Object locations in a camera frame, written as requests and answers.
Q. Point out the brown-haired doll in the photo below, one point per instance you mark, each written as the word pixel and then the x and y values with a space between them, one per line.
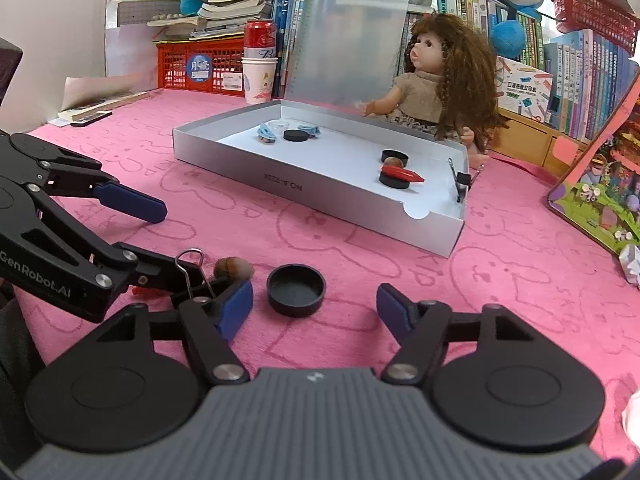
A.
pixel 420 90

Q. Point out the white tissue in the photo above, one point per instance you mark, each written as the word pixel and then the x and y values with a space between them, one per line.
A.
pixel 632 420

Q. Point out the row of blue books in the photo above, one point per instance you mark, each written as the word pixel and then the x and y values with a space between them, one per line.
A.
pixel 289 25

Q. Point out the black cap with clear base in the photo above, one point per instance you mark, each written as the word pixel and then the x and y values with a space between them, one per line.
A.
pixel 280 124

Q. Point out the stack of books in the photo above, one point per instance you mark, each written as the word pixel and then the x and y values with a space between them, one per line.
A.
pixel 230 5

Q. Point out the dark panel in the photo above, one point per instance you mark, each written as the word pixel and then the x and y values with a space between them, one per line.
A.
pixel 10 70

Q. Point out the black remote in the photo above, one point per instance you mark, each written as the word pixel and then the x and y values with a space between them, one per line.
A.
pixel 90 118

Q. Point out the red mesh basket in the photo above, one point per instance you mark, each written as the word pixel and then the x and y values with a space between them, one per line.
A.
pixel 595 17

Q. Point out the crumpled white paper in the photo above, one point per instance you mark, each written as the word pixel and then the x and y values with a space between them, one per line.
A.
pixel 631 265

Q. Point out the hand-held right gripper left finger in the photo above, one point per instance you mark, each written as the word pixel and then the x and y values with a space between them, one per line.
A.
pixel 235 310

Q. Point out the red drink can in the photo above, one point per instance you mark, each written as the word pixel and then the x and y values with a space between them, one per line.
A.
pixel 260 37

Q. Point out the wooden shelf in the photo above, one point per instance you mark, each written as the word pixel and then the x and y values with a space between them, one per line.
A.
pixel 525 135

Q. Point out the pink paper note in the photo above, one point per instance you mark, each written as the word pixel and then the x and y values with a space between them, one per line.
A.
pixel 570 152

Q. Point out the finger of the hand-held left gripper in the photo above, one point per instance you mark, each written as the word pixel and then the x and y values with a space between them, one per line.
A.
pixel 130 202
pixel 155 270

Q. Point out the large black binder clip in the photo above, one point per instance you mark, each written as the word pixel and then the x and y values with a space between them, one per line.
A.
pixel 205 292

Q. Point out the row of green books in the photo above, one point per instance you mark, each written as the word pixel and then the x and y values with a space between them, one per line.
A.
pixel 475 15

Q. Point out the small blue clip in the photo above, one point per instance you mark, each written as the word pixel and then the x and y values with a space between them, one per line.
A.
pixel 266 133

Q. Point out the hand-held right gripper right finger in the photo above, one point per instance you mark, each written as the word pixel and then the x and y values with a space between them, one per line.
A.
pixel 395 310

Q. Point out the small black binder clip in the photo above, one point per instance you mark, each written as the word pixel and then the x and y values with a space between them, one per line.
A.
pixel 462 180

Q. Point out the brown nut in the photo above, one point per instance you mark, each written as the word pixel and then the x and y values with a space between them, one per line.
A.
pixel 392 162
pixel 232 267

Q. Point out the red plastic basket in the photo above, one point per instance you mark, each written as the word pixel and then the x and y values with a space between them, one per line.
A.
pixel 185 67

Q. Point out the translucent plastic clipboard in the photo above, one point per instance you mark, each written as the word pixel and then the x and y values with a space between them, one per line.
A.
pixel 345 45

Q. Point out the white paper cup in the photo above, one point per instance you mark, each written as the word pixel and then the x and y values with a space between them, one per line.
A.
pixel 257 80

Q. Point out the pink bunny print cloth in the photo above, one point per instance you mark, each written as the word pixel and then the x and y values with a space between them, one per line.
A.
pixel 350 270

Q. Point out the white printed carton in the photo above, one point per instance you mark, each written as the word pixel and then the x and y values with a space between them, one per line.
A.
pixel 525 90

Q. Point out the large blue plastic clip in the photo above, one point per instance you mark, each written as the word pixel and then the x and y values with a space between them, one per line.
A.
pixel 310 130

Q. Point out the triangular toy house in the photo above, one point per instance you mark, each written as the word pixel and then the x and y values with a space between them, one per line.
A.
pixel 600 185

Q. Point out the grey cardboard box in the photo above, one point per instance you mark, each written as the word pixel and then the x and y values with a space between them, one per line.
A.
pixel 325 187

